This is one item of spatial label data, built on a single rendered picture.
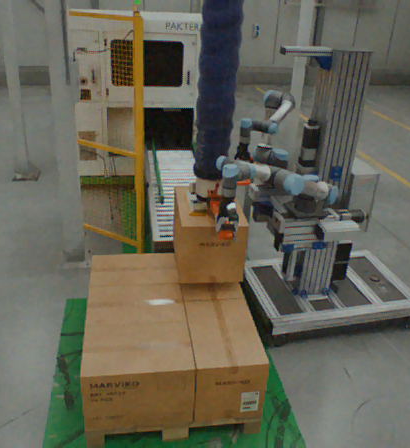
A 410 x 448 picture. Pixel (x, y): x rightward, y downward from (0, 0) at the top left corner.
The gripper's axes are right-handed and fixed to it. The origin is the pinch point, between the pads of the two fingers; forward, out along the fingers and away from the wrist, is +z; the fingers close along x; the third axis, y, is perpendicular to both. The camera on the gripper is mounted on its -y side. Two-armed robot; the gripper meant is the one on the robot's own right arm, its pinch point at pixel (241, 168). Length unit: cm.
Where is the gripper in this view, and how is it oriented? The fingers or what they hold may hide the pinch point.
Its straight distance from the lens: 336.9
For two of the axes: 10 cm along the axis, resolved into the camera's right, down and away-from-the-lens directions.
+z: -0.5, 8.9, 4.5
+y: 1.3, 4.5, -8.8
